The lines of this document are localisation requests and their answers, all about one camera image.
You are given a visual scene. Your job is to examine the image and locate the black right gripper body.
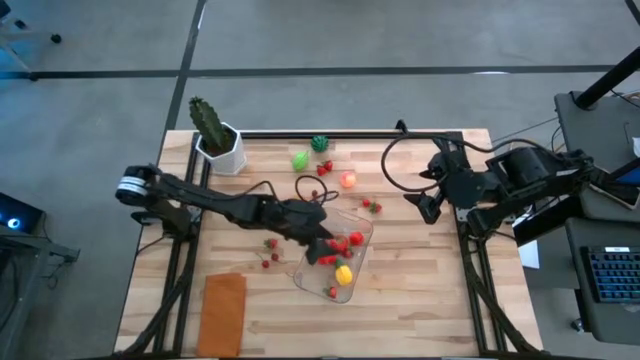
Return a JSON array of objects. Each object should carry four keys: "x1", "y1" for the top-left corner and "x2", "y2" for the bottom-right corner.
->
[{"x1": 432, "y1": 149, "x2": 501, "y2": 209}]

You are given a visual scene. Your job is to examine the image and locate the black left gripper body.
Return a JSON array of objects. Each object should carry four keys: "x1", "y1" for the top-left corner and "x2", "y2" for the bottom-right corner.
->
[{"x1": 269, "y1": 198, "x2": 334, "y2": 246}]

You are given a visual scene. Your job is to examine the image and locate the yellow toy fruit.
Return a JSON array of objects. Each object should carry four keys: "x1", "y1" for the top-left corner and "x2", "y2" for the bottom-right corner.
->
[{"x1": 334, "y1": 258, "x2": 354, "y2": 287}]

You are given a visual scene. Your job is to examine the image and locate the clear plastic container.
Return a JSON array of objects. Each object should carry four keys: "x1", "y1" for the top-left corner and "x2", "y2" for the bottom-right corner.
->
[{"x1": 292, "y1": 207, "x2": 375, "y2": 305}]

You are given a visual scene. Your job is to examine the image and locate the white plant pot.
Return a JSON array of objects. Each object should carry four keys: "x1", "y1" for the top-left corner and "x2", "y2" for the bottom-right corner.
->
[{"x1": 194, "y1": 122, "x2": 249, "y2": 177}]

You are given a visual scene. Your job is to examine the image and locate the white paper sheet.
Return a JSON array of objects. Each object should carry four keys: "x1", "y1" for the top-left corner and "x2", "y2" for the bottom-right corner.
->
[{"x1": 518, "y1": 238, "x2": 542, "y2": 270}]

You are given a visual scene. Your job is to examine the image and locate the green cactus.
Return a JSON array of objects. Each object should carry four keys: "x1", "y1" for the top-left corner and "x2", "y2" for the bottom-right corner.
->
[{"x1": 188, "y1": 96, "x2": 232, "y2": 151}]

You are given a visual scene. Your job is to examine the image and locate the grey side desk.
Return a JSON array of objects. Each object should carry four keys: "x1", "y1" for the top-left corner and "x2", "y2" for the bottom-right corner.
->
[{"x1": 553, "y1": 91, "x2": 640, "y2": 221}]

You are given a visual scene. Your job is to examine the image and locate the black smartphone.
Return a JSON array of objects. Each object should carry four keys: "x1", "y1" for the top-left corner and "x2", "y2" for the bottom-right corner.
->
[{"x1": 589, "y1": 180, "x2": 640, "y2": 210}]

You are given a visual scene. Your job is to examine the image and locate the dark keyboard desk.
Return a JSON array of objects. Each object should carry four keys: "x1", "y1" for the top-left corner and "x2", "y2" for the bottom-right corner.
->
[{"x1": 564, "y1": 217, "x2": 640, "y2": 346}]

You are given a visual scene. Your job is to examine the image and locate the black pole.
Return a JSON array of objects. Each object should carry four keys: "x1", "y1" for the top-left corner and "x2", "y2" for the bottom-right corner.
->
[{"x1": 573, "y1": 46, "x2": 640, "y2": 110}]

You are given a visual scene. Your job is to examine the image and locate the backlit keyboard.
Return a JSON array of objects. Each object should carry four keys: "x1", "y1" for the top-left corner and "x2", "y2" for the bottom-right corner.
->
[{"x1": 579, "y1": 245, "x2": 640, "y2": 305}]

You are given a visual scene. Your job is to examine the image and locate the dark side stand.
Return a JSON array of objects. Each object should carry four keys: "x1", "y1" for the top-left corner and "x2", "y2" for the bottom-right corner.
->
[{"x1": 0, "y1": 224, "x2": 81, "y2": 360}]

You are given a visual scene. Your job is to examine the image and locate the computer with blue light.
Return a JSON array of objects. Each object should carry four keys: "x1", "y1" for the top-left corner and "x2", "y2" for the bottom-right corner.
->
[{"x1": 0, "y1": 192, "x2": 45, "y2": 235}]

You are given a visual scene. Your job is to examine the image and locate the chair base with casters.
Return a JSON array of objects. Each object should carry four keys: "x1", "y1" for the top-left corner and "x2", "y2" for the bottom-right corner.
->
[{"x1": 0, "y1": 0, "x2": 64, "y2": 82}]

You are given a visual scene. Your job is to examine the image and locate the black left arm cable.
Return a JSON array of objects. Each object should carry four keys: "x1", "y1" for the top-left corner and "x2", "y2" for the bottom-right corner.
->
[{"x1": 293, "y1": 174, "x2": 341, "y2": 206}]

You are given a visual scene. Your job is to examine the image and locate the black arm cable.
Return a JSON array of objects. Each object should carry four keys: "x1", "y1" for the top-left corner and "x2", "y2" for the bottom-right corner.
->
[
  {"x1": 380, "y1": 130, "x2": 551, "y2": 194},
  {"x1": 293, "y1": 174, "x2": 341, "y2": 206}
]

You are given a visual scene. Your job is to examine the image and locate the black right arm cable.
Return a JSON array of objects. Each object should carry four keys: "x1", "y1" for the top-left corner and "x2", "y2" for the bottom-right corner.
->
[{"x1": 380, "y1": 130, "x2": 551, "y2": 194}]

